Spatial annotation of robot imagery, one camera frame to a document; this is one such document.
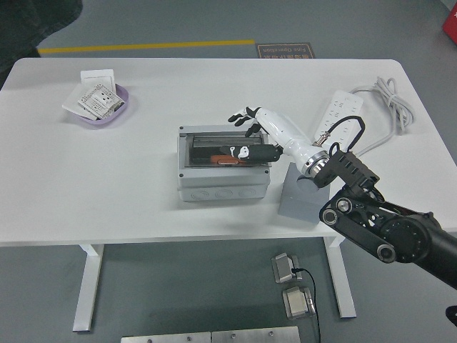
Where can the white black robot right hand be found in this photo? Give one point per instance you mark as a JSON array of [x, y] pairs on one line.
[[285, 132]]

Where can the orange cylinder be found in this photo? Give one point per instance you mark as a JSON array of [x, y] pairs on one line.
[[223, 158]]

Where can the transparent hinged box lid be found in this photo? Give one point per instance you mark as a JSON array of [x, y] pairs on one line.
[[203, 143]]

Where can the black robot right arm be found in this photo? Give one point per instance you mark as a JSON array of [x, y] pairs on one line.
[[410, 236]]

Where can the grey cube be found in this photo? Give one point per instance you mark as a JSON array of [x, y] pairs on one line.
[[296, 203]]

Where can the grey junction box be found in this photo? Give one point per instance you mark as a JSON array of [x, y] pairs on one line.
[[221, 186]]

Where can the white power strip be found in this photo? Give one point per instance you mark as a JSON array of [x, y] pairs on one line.
[[342, 103]]

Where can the dark floor sign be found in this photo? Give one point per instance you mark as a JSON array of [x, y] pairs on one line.
[[285, 51]]

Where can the silver foot pedal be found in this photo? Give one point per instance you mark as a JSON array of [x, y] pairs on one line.
[[283, 268], [298, 303]]

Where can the white table leg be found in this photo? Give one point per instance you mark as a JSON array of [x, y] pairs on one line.
[[342, 286], [85, 293]]

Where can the purple tray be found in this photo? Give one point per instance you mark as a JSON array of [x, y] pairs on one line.
[[103, 121]]

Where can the printed socket panel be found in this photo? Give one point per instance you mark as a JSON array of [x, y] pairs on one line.
[[98, 100]]

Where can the red object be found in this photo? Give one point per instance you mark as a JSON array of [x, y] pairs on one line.
[[450, 21]]

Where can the grey metal plate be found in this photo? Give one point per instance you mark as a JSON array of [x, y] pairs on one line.
[[164, 338], [253, 336]]

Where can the white flat plate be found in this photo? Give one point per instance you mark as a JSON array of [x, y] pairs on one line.
[[71, 103]]

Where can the person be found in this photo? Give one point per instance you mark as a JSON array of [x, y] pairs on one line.
[[28, 21]]

